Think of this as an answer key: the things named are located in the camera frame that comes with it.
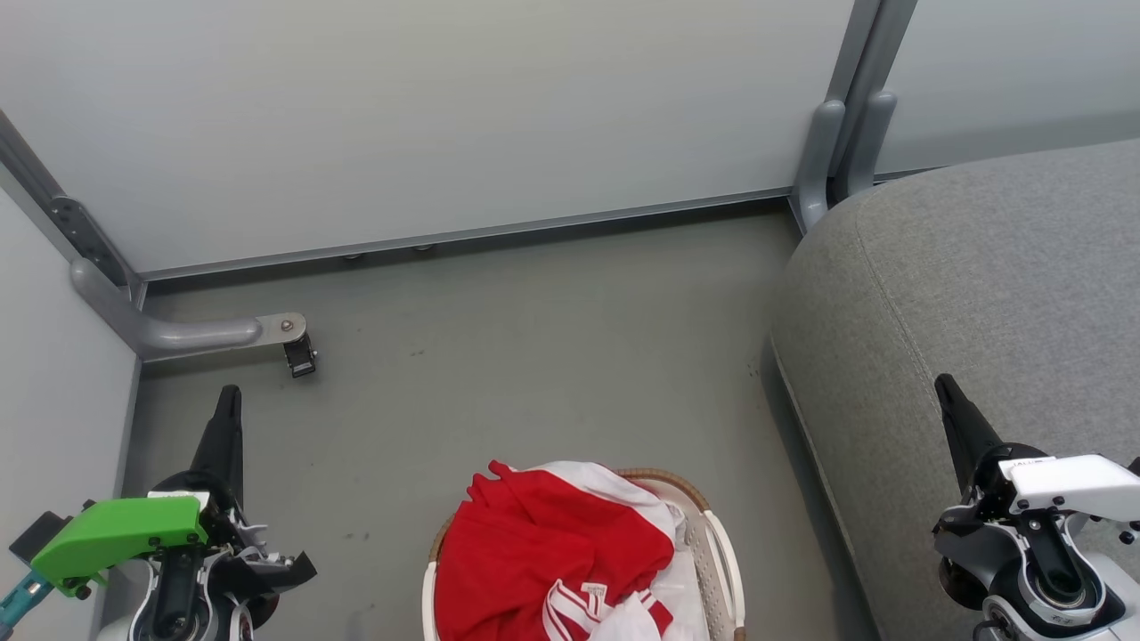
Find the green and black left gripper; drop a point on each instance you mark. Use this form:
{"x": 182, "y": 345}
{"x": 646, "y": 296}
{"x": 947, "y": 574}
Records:
{"x": 125, "y": 532}

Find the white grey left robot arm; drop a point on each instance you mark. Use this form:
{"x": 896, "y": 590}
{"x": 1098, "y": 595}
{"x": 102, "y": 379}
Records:
{"x": 174, "y": 601}

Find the grey partition foot with plate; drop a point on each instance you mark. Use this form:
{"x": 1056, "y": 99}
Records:
{"x": 178, "y": 334}

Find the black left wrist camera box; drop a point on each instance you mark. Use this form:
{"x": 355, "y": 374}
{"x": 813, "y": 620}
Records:
{"x": 36, "y": 534}

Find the grey partition corner post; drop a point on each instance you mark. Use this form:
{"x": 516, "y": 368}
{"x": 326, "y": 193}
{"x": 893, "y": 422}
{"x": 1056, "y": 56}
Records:
{"x": 27, "y": 165}

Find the grey double partition post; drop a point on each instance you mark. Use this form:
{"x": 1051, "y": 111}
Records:
{"x": 868, "y": 44}

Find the laundry basket with brown rim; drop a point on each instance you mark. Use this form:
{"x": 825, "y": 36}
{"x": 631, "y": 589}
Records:
{"x": 663, "y": 481}

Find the grey partition bottom rail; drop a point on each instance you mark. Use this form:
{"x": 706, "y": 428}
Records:
{"x": 463, "y": 233}

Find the black perforated metal bracket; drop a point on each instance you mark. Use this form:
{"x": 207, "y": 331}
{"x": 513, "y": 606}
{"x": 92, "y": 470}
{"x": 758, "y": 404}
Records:
{"x": 85, "y": 236}

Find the red and white shirt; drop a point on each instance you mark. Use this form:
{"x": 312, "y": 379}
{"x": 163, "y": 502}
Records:
{"x": 534, "y": 552}

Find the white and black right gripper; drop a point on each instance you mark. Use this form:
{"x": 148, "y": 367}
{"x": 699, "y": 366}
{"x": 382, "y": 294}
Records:
{"x": 1069, "y": 488}

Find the grey fabric sofa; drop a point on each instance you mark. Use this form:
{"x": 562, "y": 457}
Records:
{"x": 980, "y": 285}

